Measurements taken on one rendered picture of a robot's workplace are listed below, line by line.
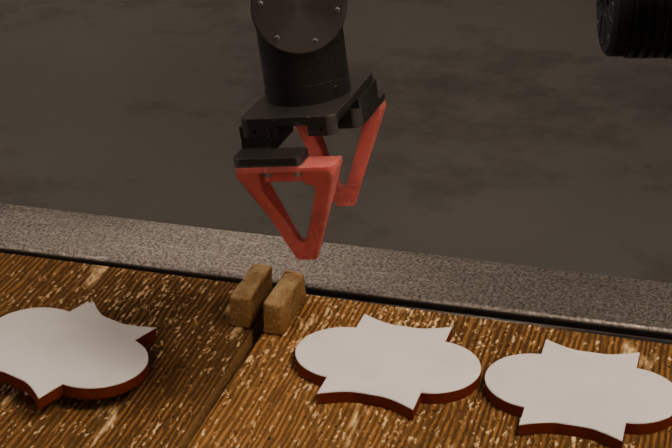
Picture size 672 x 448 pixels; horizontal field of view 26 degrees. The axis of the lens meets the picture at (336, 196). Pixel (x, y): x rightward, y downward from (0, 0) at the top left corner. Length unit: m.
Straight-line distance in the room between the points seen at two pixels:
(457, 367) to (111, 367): 0.24
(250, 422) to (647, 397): 0.27
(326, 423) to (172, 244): 0.34
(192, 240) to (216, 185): 2.33
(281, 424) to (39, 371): 0.17
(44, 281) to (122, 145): 2.70
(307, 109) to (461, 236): 2.44
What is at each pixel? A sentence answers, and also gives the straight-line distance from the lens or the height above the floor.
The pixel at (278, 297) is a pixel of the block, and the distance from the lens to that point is 1.10.
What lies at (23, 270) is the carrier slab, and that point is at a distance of 1.22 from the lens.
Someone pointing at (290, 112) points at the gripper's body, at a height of 1.15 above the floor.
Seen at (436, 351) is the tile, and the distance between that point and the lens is 1.07.
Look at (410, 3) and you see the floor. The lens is 5.04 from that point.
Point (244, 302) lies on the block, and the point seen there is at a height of 0.96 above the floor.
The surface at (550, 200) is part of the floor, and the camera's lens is 3.57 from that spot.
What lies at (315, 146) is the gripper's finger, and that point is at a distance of 1.04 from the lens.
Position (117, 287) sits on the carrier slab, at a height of 0.94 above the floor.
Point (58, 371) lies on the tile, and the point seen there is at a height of 0.96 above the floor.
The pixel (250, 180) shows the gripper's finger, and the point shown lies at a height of 1.11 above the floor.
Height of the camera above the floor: 1.49
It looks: 25 degrees down
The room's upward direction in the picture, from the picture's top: straight up
